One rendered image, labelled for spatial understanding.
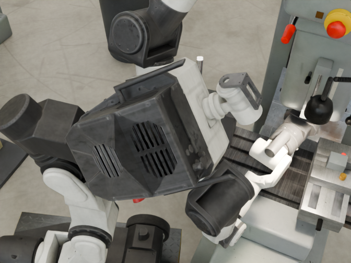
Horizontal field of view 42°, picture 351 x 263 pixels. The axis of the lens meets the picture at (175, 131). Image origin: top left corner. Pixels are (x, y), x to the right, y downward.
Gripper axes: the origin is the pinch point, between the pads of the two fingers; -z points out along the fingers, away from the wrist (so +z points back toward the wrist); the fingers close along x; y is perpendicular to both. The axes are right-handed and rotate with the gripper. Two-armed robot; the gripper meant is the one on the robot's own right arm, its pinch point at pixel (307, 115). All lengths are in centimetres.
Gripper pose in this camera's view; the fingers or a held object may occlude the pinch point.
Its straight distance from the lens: 161.3
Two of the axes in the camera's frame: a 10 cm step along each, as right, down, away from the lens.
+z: -6.4, 5.8, -5.1
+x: -7.7, -4.9, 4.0
